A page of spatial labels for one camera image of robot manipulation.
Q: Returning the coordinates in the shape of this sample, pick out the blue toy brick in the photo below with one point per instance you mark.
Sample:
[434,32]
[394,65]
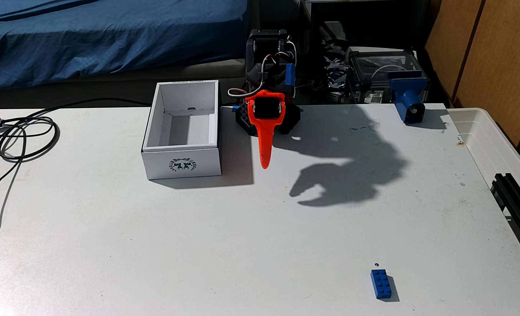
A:
[381,284]

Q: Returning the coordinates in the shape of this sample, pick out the white cardboard box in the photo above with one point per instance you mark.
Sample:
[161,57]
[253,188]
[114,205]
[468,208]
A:
[181,164]

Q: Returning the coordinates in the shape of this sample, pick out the blue bed sheet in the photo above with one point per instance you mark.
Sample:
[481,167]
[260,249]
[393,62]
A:
[88,39]

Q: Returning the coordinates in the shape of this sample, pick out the white plastic bin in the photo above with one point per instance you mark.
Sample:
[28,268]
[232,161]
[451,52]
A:
[475,131]

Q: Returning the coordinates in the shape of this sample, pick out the wooden cabinet doors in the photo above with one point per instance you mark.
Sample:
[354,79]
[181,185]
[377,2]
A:
[501,52]

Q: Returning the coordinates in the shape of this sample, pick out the black aluminium extrusion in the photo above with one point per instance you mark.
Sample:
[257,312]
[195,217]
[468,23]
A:
[512,197]

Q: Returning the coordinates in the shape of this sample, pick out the clear enclosure black frame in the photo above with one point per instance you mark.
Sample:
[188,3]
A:
[374,66]

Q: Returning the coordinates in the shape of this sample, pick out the blue printed clamp mount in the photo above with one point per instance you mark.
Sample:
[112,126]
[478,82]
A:
[407,90]

